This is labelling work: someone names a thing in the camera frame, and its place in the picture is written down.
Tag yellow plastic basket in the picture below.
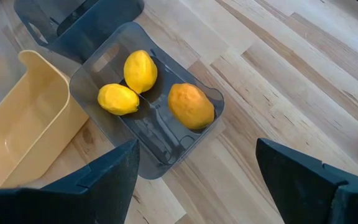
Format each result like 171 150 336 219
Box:
0 49 90 190

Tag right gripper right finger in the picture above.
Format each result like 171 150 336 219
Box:
255 138 358 224

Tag yellow lemon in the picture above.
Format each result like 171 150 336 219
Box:
123 49 158 95
97 83 140 116

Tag dark grey plastic basket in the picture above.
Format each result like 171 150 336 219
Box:
13 0 145 65
69 21 226 180

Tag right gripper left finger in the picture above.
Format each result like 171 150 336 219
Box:
0 139 141 224

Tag orange citrus fruit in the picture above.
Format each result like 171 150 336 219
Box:
167 82 216 131

